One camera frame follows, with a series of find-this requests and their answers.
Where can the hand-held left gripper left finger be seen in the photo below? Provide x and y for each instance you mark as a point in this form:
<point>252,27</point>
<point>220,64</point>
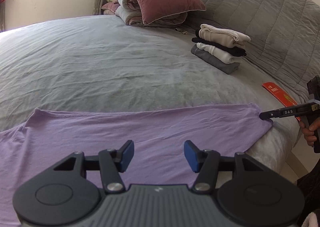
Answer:
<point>126,154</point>

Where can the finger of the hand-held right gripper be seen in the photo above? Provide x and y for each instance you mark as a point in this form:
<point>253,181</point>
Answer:
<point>267,115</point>

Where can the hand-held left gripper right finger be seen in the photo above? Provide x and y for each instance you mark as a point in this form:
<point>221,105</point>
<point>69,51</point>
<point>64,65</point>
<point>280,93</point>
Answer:
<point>191,154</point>

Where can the purple pants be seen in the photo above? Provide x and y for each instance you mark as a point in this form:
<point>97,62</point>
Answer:
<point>150,127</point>

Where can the person's right hand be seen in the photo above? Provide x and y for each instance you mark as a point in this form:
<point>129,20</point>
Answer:
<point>311,133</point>

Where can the red envelope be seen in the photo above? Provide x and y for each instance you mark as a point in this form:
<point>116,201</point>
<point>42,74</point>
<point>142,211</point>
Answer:
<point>275,92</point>

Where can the folded grey garment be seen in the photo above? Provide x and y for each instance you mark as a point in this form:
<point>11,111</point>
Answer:
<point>212,61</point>

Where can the folded white garment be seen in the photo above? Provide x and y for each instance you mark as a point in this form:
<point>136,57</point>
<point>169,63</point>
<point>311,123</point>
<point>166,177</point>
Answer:
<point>220,54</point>
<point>225,30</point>

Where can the folded black garment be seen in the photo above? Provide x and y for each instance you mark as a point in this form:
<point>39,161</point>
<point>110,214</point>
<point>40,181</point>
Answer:
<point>225,46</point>

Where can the person's dark fleece clothing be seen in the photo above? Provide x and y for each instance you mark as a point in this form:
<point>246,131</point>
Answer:
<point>310,187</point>

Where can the bed with grey sheet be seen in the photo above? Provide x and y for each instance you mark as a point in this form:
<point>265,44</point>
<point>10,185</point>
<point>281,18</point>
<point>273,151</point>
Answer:
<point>100,66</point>

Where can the folded beige garment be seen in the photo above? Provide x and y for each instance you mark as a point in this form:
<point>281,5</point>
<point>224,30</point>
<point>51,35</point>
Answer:
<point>215,38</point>

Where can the grey quilted headboard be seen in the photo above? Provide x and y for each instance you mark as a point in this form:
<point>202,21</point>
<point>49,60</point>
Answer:
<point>250,4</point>

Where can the small pink pillow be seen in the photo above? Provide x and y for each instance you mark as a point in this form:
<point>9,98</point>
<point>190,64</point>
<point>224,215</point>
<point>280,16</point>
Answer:
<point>110,6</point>

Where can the folded grey pink quilt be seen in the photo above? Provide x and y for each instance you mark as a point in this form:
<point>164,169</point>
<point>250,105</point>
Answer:
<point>127,4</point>

